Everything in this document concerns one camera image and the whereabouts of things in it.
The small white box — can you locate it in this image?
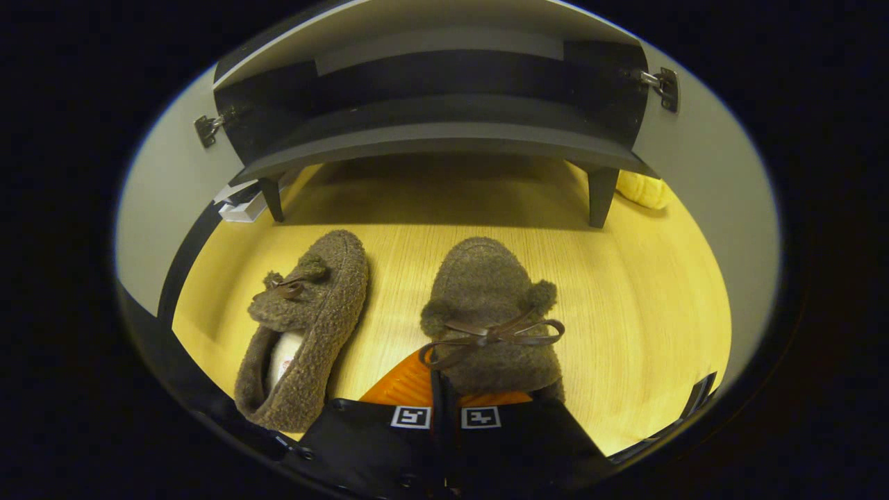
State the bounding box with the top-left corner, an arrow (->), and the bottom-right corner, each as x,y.
214,182 -> 269,223

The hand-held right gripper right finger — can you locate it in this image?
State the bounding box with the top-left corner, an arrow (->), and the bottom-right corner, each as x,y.
444,389 -> 619,498

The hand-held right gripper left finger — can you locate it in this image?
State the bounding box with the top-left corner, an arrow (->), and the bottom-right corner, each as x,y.
295,347 -> 445,499

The brown fuzzy shoe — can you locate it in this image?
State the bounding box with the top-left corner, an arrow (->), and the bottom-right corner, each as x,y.
419,237 -> 565,405
235,230 -> 369,432

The white grey shoe cabinet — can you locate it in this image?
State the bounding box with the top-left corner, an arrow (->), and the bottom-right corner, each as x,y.
212,0 -> 657,230

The white shoe cabinet door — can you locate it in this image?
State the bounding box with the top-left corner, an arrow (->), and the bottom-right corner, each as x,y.
115,66 -> 245,320
629,38 -> 783,379

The yellow plush ball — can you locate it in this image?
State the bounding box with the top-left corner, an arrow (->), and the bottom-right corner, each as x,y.
615,170 -> 674,211

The metal door hinge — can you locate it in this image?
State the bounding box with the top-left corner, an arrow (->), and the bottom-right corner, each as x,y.
194,108 -> 238,149
620,67 -> 681,114

